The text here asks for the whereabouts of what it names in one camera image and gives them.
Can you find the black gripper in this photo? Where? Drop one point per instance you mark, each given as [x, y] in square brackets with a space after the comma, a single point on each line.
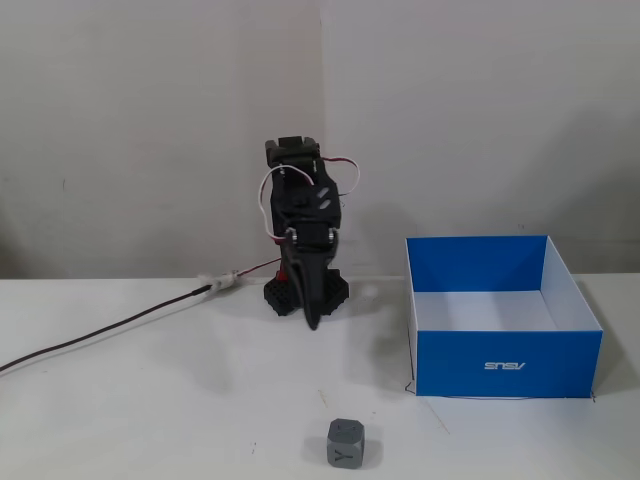
[313, 237]

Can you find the gray letter block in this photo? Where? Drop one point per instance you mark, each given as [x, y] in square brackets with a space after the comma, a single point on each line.
[346, 445]

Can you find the blue and white cardboard box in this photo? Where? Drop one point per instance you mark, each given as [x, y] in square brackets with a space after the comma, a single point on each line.
[505, 360]

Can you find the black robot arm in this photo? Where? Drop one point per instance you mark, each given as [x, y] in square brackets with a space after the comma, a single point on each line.
[292, 150]

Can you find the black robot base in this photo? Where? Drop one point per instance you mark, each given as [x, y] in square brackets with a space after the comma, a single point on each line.
[332, 295]

